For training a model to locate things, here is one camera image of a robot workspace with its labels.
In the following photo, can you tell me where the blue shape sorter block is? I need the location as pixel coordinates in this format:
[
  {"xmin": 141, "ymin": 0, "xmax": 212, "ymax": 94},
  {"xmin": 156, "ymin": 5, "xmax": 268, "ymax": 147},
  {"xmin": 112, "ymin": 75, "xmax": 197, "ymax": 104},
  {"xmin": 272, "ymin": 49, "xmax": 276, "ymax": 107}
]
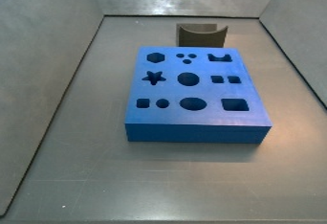
[{"xmin": 125, "ymin": 46, "xmax": 272, "ymax": 144}]

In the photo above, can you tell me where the dark grey curved holder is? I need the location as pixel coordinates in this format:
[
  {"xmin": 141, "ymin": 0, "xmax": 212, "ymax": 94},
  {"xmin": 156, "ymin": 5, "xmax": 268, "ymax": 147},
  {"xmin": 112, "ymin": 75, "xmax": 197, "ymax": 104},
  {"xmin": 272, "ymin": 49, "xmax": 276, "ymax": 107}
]
[{"xmin": 176, "ymin": 23, "xmax": 228, "ymax": 48}]

